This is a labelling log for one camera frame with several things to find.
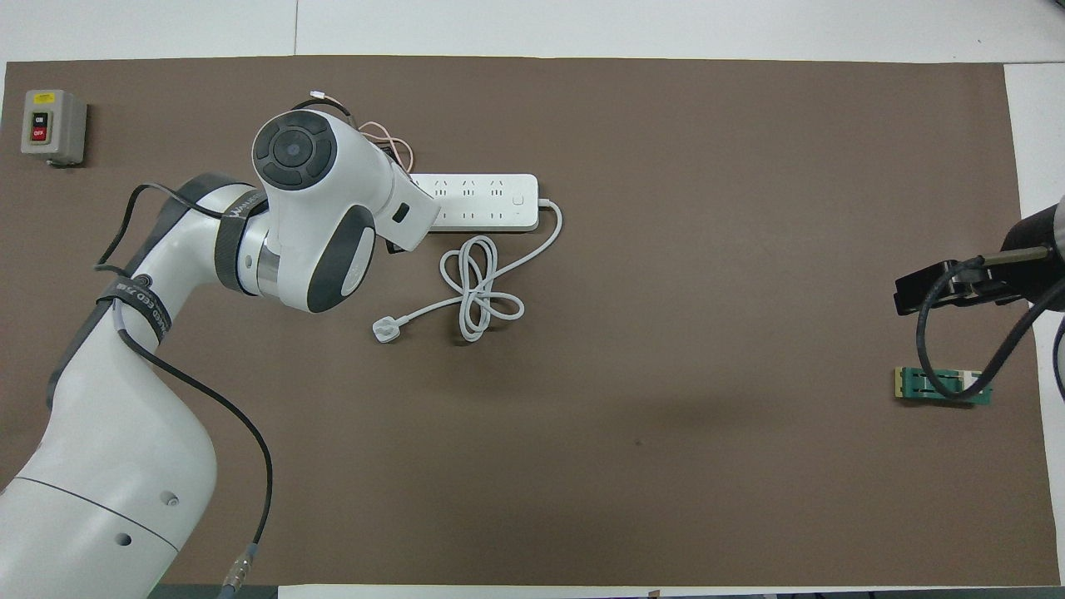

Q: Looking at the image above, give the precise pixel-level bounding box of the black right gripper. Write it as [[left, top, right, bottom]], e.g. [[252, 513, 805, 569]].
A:
[[894, 204, 1065, 315]]

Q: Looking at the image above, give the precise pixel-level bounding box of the white power strip cord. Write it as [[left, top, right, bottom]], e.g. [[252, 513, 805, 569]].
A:
[[371, 198, 564, 345]]

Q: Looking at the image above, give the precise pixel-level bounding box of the brown table mat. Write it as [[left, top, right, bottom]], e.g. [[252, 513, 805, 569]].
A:
[[0, 56, 1062, 587]]

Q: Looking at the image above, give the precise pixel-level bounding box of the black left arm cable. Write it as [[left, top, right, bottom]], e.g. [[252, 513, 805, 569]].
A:
[[94, 98, 359, 599]]

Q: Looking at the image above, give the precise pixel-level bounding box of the white power strip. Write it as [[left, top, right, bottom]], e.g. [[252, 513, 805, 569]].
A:
[[412, 172, 540, 234]]

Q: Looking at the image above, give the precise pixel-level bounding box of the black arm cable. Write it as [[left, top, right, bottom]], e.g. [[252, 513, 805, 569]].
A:
[[94, 98, 359, 599], [915, 246, 1065, 406]]

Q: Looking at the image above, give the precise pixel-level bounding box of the grey on-off switch box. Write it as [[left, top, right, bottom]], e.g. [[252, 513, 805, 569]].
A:
[[20, 89, 88, 166]]

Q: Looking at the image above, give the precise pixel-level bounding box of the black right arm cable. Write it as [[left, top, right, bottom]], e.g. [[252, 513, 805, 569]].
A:
[[915, 246, 1065, 406]]

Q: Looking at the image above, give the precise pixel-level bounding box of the pink charging cable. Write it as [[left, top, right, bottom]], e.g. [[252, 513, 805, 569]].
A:
[[309, 90, 414, 171]]

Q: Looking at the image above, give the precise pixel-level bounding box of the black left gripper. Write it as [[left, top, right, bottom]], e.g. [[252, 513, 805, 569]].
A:
[[381, 143, 417, 180]]

